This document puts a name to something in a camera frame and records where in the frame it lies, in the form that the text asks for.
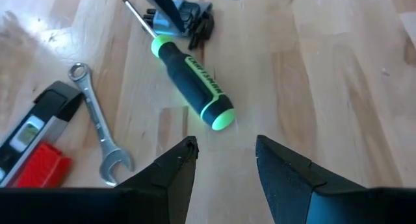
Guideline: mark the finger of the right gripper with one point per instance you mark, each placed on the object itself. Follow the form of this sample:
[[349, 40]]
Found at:
[[165, 6]]

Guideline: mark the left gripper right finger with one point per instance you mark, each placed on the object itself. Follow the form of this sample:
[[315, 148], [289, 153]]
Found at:
[[325, 204]]

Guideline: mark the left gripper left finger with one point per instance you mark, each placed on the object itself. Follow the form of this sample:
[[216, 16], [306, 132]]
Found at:
[[130, 204]]

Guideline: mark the small grey black tool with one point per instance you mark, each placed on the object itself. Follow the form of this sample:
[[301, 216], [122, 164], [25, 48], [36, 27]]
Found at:
[[195, 13]]

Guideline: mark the green black screwdriver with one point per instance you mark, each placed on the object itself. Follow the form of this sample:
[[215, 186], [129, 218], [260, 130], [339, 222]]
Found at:
[[195, 84]]

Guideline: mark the small chrome wrench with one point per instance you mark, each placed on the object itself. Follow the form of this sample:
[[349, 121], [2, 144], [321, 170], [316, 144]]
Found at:
[[97, 120]]

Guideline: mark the black torpedo level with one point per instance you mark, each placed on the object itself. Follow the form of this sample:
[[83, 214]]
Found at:
[[39, 120]]

